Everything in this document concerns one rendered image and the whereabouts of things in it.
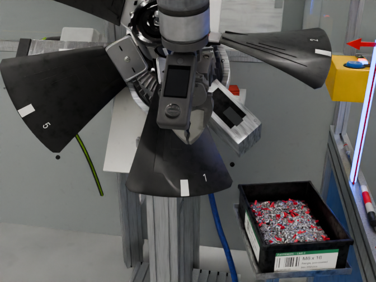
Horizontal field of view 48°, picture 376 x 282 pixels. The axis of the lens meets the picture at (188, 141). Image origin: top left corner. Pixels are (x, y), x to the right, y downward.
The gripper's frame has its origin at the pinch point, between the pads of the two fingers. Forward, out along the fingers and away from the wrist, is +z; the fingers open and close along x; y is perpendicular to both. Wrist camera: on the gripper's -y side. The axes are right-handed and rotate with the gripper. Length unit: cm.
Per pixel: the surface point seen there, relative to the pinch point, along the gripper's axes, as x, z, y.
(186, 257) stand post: 10, 87, 30
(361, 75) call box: -38, 12, 43
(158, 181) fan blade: 5.7, 9.0, -2.2
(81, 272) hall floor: 61, 122, 37
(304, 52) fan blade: -20.2, -5.6, 23.1
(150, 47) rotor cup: 10.6, -7.9, 18.2
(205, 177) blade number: -2.6, 12.2, 2.8
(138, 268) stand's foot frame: 34, 114, 38
